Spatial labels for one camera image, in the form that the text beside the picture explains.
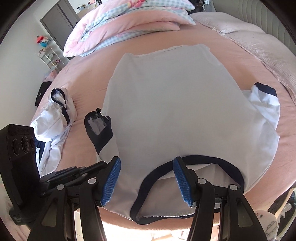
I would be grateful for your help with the pink bed sheet mattress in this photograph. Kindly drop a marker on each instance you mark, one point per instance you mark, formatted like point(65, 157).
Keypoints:
point(87, 78)

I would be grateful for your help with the grey door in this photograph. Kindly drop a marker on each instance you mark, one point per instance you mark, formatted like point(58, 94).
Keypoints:
point(60, 21)

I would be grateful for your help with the red blue plush toy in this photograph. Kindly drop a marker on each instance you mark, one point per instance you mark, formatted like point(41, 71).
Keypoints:
point(43, 41)

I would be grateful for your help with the white navy-trimmed jacket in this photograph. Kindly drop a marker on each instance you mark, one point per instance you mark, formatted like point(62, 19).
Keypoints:
point(180, 102)

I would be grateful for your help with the white wire shelf rack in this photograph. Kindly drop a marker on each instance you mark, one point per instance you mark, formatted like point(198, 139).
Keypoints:
point(51, 59)

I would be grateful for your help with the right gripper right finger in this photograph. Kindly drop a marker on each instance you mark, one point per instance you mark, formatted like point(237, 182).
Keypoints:
point(237, 219)

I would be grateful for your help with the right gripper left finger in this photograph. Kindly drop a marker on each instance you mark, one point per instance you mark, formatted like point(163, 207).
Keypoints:
point(90, 189)

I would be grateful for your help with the folded pink checkered quilt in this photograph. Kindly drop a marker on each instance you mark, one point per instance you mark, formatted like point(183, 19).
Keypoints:
point(117, 21)

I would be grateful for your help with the white navy-trimmed pants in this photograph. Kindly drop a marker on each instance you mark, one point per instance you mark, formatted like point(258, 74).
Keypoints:
point(51, 128)

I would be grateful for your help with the black bag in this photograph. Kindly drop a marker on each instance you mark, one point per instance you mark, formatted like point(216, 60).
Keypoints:
point(43, 88)

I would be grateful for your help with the grey padded headboard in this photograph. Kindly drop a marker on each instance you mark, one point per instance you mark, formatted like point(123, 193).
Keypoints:
point(257, 13)

